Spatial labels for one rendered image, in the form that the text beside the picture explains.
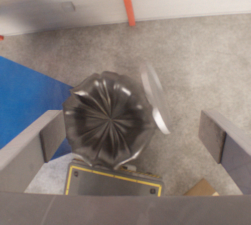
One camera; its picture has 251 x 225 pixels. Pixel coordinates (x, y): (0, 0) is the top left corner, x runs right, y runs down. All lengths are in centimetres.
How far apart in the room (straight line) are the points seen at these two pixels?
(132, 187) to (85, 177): 34
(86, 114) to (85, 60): 81
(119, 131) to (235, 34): 135
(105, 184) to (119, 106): 59
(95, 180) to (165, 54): 118
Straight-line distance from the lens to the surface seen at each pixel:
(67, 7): 160
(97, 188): 140
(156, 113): 108
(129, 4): 154
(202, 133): 17
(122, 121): 108
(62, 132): 17
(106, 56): 174
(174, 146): 161
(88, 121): 111
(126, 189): 136
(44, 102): 126
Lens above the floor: 158
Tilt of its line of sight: 80 degrees down
